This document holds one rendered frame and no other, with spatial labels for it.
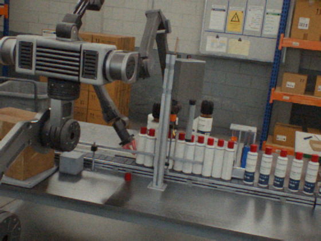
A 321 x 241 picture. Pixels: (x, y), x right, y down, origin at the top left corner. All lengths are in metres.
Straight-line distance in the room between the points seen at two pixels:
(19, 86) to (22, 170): 3.26
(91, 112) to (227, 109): 2.20
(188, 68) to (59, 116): 0.65
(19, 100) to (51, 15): 3.46
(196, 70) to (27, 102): 2.71
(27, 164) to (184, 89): 0.82
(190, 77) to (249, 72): 4.60
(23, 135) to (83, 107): 4.13
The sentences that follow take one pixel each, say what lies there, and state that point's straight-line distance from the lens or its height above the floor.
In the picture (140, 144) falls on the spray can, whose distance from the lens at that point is 2.25.
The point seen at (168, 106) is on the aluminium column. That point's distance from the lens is 2.01.
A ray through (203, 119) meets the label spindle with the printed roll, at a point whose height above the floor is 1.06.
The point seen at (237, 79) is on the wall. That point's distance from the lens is 6.62.
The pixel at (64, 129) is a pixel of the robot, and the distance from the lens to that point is 1.76.
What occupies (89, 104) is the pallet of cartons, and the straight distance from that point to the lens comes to 5.77.
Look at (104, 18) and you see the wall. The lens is 7.24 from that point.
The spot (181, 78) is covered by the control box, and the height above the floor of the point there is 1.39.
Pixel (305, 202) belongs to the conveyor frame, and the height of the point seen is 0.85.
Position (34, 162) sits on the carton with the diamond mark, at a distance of 2.12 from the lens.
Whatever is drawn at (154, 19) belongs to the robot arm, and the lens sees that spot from 2.05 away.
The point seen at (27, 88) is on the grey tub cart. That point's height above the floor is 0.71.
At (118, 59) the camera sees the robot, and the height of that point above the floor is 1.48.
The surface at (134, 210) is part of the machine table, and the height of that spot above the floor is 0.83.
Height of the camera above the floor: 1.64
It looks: 13 degrees down
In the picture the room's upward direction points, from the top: 6 degrees clockwise
